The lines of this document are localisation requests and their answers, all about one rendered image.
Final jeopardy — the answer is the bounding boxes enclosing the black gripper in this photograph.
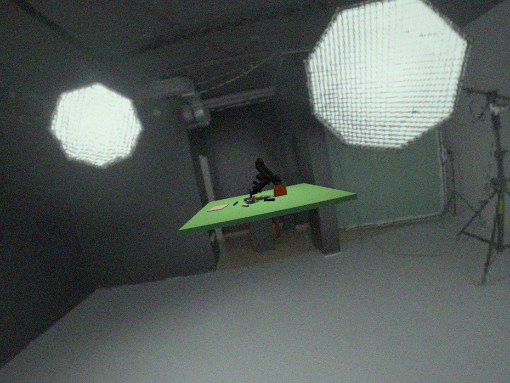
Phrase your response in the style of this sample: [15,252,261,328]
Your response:
[251,182,264,195]

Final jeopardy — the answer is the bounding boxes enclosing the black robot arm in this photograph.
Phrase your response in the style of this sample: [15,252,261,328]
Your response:
[252,157,282,186]

